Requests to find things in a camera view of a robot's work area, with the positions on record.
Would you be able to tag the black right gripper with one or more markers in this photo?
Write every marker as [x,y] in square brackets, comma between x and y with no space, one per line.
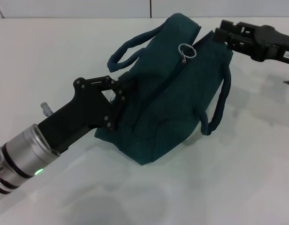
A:
[276,47]

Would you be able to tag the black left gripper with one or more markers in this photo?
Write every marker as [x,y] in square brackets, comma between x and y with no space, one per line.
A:
[81,112]

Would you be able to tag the dark teal zippered lunch bag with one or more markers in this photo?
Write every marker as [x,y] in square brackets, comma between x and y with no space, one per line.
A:
[163,105]

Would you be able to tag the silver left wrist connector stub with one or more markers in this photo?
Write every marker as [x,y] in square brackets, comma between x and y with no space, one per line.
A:
[46,109]

